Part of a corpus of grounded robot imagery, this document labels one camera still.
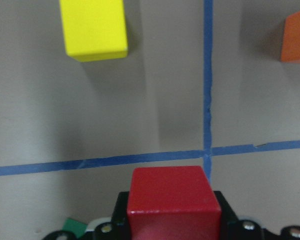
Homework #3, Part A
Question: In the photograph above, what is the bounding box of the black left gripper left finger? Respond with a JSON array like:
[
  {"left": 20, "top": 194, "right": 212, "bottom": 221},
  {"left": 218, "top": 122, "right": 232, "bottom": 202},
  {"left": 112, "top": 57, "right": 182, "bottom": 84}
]
[{"left": 111, "top": 191, "right": 129, "bottom": 240}]

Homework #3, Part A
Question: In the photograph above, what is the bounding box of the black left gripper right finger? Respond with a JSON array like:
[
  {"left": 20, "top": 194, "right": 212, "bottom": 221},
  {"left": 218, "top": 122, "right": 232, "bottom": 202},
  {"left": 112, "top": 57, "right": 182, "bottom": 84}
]
[{"left": 214, "top": 190, "right": 238, "bottom": 240}]

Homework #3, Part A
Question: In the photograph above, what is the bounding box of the red wooden block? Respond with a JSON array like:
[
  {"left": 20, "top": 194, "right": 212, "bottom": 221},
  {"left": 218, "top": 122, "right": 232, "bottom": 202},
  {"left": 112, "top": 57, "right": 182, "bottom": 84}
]
[{"left": 126, "top": 166, "right": 222, "bottom": 240}]

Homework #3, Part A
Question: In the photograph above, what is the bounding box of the green wooden block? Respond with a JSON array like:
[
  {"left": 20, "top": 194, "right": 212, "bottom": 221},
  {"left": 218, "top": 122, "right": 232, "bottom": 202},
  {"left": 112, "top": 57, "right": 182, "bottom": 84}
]
[{"left": 62, "top": 218, "right": 88, "bottom": 238}]

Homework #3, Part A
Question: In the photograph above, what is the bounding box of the orange wooden block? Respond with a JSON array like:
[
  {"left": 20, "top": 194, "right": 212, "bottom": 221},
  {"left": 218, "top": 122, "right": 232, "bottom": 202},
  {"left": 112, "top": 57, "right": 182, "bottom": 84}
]
[{"left": 280, "top": 11, "right": 300, "bottom": 64}]

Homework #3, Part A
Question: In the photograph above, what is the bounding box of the yellow wooden block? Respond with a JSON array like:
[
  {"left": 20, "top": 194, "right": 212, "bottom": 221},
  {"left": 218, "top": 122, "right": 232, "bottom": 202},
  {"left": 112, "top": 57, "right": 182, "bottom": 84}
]
[{"left": 59, "top": 0, "right": 128, "bottom": 62}]

